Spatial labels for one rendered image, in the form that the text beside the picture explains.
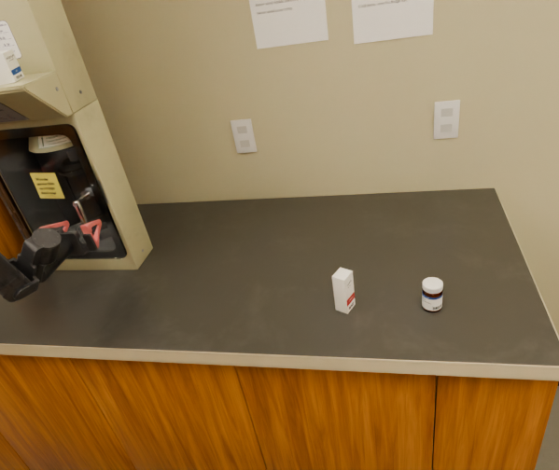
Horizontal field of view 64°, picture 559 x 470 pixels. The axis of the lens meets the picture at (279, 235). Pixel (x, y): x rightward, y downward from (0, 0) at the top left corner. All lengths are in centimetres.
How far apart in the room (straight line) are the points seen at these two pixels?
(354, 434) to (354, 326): 32
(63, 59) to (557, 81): 127
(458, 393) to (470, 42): 90
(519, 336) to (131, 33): 132
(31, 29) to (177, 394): 92
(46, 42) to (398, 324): 99
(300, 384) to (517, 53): 103
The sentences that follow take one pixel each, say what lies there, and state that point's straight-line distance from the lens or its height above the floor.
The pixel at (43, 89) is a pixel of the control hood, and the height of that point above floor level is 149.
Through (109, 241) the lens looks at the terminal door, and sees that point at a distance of 135.
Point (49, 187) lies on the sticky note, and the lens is 134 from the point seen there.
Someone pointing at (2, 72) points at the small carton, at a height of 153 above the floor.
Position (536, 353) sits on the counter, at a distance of 102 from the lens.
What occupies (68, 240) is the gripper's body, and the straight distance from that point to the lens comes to 118.
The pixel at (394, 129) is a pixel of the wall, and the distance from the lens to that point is 146.
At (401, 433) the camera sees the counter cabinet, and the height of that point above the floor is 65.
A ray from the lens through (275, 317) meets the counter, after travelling 108.
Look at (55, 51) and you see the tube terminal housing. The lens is 120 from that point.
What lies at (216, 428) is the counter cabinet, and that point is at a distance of 134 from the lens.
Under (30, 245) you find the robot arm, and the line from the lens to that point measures 106.
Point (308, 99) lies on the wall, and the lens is 145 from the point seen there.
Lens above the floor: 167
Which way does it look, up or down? 32 degrees down
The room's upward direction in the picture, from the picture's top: 11 degrees counter-clockwise
